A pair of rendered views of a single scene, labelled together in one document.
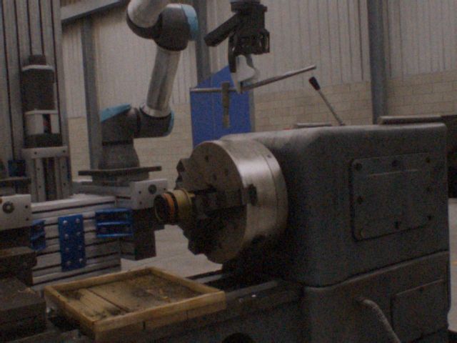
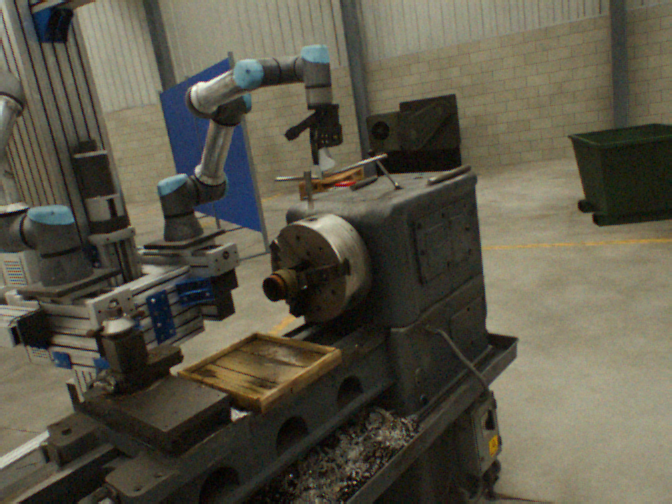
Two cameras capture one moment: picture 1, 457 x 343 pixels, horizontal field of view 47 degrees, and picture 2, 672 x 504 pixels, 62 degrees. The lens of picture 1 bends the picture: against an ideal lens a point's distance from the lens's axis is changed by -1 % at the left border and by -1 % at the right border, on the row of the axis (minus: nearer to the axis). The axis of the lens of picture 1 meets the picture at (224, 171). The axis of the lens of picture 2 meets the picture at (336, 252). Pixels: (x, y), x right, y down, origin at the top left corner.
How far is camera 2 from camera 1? 50 cm
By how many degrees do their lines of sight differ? 17
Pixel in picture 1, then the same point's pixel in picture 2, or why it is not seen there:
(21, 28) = (63, 113)
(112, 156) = (179, 228)
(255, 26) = (332, 124)
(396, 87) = (375, 71)
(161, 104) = (218, 173)
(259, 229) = (354, 292)
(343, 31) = (315, 12)
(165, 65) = (222, 139)
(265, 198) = (356, 267)
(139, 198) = (217, 266)
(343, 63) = not seen: hidden behind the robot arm
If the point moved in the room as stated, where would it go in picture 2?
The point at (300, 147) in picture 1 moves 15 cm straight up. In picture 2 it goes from (377, 220) to (370, 170)
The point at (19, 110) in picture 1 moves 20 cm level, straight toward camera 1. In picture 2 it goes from (78, 197) to (91, 200)
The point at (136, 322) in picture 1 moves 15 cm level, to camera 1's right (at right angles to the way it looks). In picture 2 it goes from (286, 390) to (343, 375)
